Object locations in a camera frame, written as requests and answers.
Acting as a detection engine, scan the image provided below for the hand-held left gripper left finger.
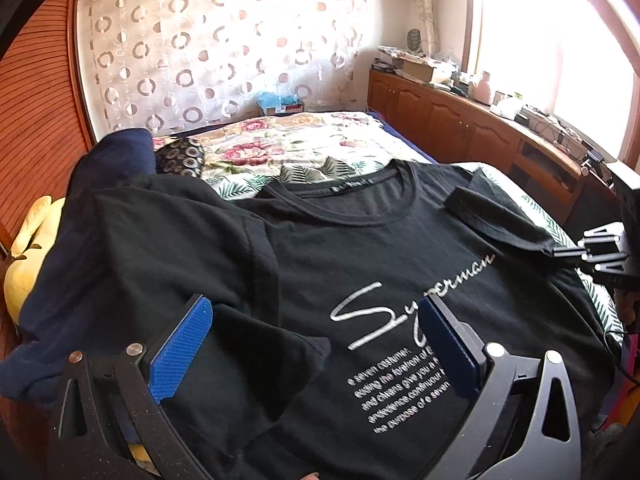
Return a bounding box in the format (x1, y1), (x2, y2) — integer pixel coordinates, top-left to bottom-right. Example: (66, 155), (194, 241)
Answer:
(47, 294), (216, 480)

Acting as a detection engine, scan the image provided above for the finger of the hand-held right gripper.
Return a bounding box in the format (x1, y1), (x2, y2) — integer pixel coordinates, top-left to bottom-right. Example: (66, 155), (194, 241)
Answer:
(552, 247), (628, 276)
(575, 226), (627, 256)

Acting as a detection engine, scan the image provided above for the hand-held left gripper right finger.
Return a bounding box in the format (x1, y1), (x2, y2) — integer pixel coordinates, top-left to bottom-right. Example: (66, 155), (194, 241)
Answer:
(419, 292), (583, 480)

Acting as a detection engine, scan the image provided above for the black printed t-shirt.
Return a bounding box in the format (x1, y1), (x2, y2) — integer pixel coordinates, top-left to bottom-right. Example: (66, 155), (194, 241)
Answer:
(92, 159), (618, 480)

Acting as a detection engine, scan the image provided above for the yellow plush toy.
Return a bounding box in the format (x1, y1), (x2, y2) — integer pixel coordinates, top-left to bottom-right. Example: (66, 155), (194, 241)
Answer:
(4, 195), (66, 326)

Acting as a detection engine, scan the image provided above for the dark patterned cloth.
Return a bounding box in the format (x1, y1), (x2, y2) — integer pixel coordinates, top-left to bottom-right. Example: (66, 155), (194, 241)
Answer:
(154, 137), (207, 178)

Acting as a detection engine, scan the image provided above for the window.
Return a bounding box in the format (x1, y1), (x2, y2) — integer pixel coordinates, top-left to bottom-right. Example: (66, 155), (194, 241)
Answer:
(467, 0), (640, 163)

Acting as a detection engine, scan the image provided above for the wooden cabinet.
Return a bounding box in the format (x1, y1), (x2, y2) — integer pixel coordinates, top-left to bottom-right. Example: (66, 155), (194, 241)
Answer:
(367, 67), (617, 228)

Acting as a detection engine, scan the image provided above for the navy blue cloth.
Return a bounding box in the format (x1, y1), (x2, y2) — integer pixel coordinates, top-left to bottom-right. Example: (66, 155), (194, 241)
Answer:
(0, 127), (157, 403)

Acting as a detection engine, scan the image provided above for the fern print sheet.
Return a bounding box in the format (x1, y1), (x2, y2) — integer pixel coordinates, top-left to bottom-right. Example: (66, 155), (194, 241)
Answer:
(207, 155), (626, 348)

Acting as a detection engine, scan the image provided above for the navy bed sheet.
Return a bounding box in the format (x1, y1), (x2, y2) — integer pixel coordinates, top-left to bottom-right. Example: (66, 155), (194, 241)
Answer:
(367, 110), (442, 166)

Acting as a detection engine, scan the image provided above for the floral blanket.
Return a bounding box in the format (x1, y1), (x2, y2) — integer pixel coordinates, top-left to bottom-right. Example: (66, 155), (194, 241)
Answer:
(152, 110), (436, 201)

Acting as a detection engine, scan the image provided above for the cardboard box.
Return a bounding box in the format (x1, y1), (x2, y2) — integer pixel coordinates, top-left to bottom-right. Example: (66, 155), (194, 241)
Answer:
(401, 57), (452, 84)

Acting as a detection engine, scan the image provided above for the blue box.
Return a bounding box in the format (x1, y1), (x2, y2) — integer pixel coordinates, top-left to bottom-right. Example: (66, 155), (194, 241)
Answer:
(256, 91), (306, 117)

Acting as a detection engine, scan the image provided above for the wooden headboard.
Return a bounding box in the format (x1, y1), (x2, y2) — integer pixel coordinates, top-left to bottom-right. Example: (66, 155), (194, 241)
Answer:
(0, 0), (97, 261)

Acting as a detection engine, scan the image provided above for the circle pattern curtain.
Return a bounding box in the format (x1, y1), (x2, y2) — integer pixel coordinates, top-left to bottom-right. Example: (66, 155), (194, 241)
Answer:
(77, 0), (383, 137)

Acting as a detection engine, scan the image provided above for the black cable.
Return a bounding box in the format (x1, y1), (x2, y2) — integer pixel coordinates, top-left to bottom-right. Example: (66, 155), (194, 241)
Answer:
(601, 327), (640, 387)

